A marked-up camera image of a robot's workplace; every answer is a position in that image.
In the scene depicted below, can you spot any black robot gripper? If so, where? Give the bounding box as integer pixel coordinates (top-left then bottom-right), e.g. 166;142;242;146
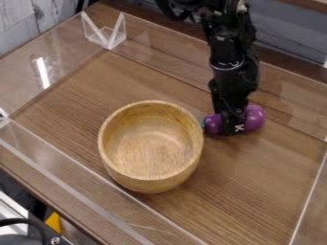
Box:
207;58;261;136

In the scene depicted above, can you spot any purple toy eggplant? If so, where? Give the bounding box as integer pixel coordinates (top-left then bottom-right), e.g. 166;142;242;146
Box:
201;105;266;136

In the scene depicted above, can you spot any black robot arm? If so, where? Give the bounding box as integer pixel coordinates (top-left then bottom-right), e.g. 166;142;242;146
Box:
155;0;266;136

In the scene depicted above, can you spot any brown wooden bowl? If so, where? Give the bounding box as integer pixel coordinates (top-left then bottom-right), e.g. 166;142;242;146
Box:
98;100;205;193

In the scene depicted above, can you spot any yellow black equipment base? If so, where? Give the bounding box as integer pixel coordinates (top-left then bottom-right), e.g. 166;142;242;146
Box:
27;212;78;245

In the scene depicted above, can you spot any clear acrylic corner bracket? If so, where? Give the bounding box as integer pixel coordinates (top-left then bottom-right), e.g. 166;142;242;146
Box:
81;11;127;50

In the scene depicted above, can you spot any clear acrylic tray wall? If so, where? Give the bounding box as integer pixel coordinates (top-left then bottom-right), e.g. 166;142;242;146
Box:
0;115;205;245

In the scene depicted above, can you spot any black cable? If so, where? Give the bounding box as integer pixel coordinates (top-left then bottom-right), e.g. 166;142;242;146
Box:
0;217;49;245

